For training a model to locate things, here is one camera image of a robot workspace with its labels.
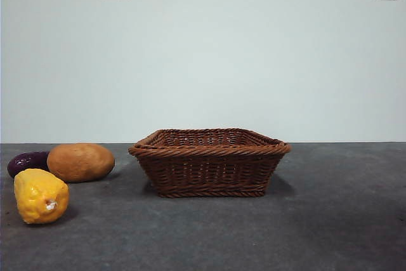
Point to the purple eggplant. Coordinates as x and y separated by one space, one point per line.
25 163

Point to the yellow corn cob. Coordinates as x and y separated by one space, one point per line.
38 195

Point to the brown potato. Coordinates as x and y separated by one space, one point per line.
82 163

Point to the brown wicker basket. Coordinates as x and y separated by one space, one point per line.
209 172

